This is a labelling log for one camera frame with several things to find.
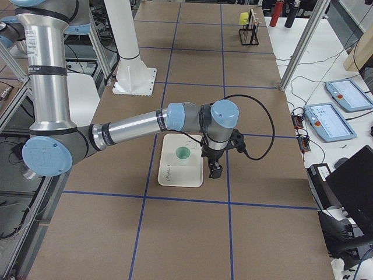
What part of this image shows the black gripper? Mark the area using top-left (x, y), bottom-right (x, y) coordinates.
top-left (202, 145), bottom-right (227, 179)

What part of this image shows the pale green cup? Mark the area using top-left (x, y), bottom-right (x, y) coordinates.
top-left (175, 146), bottom-right (191, 166)

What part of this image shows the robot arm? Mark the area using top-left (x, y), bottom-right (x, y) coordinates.
top-left (13, 1), bottom-right (239, 179)

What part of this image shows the cream rabbit tray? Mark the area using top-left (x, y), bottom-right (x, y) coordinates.
top-left (158, 134), bottom-right (203, 187)

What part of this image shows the yellow cup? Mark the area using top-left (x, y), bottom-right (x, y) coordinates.
top-left (239, 12), bottom-right (249, 26)

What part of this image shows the near blue teach pendant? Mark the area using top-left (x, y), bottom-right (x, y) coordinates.
top-left (304, 103), bottom-right (357, 142)

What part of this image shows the blue teach pendant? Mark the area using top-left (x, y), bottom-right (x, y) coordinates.
top-left (325, 79), bottom-right (372, 113)
top-left (304, 103), bottom-right (357, 142)

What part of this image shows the black monitor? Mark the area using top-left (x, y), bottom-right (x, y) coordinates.
top-left (326, 145), bottom-right (372, 234)

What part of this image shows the white chair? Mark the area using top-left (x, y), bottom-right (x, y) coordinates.
top-left (67, 73), bottom-right (100, 127)

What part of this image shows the far blue teach pendant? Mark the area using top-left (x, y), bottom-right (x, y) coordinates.
top-left (325, 79), bottom-right (372, 113)

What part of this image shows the red bottle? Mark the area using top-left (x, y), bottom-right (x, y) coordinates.
top-left (269, 0), bottom-right (284, 27)

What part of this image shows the black bottle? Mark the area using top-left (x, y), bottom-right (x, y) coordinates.
top-left (284, 0), bottom-right (301, 28)

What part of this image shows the white pedestal column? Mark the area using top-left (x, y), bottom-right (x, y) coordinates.
top-left (104, 0), bottom-right (157, 96)

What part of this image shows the black wire cup rack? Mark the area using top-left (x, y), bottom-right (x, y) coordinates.
top-left (238, 9), bottom-right (259, 46)

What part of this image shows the aluminium frame post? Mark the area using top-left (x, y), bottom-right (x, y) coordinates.
top-left (279, 0), bottom-right (330, 92)

